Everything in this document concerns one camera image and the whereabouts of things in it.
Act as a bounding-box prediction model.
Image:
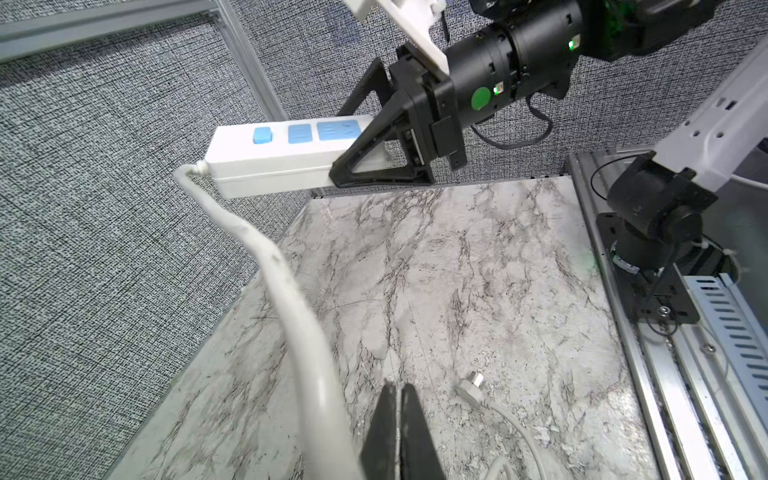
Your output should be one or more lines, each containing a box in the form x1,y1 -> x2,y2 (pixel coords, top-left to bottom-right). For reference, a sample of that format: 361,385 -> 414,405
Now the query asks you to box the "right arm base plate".
595,209 -> 730,326

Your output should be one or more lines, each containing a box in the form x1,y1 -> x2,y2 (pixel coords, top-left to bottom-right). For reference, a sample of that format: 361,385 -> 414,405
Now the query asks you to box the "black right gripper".
329,42 -> 467,188

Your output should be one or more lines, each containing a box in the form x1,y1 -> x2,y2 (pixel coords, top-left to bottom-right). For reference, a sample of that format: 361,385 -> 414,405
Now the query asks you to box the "white blue power strip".
198,115 -> 372,199

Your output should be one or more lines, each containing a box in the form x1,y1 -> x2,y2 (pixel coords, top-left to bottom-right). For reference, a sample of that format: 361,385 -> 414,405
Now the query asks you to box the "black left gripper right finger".
399,383 -> 446,480

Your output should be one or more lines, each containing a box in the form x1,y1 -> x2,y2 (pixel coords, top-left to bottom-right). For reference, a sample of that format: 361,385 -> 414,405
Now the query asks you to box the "grey slotted cable duct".
684,274 -> 767,428

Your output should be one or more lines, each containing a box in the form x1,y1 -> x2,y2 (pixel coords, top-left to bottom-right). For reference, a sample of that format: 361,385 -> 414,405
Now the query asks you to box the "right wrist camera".
342,0 -> 450,75

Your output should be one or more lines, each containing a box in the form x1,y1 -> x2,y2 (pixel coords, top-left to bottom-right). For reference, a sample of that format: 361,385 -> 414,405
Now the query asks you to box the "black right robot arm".
329,1 -> 717,188

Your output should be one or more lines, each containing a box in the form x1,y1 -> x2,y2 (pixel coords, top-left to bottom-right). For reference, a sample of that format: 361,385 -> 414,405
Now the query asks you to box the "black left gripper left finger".
359,382 -> 397,480

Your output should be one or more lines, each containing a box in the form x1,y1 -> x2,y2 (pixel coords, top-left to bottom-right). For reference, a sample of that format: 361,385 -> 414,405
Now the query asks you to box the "aluminium rail frame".
566,150 -> 767,479

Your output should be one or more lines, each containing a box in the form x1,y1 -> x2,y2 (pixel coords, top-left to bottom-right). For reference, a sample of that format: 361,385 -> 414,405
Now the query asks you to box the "white power cord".
172,160 -> 548,480

